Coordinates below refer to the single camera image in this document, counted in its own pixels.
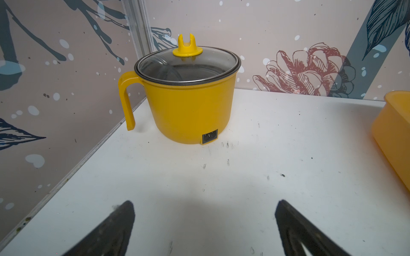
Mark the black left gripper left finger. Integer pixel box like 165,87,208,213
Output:
64,201,135,256

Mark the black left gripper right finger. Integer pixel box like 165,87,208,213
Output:
275,200,349,256

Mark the yellow plastic storage box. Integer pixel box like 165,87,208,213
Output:
372,91,410,189

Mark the yellow electric cooking pot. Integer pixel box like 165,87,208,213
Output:
118,35,241,145

